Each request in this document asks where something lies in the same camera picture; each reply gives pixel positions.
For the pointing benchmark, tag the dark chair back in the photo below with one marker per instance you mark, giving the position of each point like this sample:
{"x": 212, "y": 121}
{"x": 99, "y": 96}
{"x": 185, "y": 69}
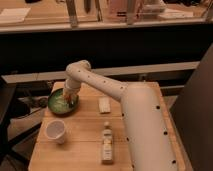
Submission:
{"x": 193, "y": 114}

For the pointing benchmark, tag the small orange pepper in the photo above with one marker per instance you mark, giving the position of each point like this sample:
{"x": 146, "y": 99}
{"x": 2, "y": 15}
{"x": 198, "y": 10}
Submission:
{"x": 67, "y": 98}

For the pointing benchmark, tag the white paper cup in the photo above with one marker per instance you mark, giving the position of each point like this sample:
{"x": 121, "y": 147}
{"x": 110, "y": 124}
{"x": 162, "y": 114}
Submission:
{"x": 56, "y": 131}

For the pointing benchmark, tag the white paper sheet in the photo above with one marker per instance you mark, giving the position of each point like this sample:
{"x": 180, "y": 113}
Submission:
{"x": 13, "y": 15}

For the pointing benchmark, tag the black table at left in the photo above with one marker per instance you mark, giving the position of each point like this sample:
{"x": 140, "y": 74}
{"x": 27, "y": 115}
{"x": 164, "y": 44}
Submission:
{"x": 6, "y": 96}

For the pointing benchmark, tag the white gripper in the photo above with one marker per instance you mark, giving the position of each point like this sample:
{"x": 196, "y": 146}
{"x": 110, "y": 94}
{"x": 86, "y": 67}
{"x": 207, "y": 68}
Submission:
{"x": 71, "y": 88}

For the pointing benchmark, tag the green ceramic bowl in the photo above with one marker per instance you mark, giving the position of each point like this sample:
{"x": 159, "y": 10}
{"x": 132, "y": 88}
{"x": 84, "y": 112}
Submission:
{"x": 58, "y": 105}

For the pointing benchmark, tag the small glass dressing bottle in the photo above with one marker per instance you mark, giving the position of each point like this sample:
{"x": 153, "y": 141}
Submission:
{"x": 107, "y": 145}

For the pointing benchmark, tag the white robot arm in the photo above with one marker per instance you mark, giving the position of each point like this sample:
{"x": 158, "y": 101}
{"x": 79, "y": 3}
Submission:
{"x": 147, "y": 134}

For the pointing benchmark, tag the pale rectangular sponge block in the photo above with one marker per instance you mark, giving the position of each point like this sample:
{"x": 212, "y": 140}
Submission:
{"x": 104, "y": 105}

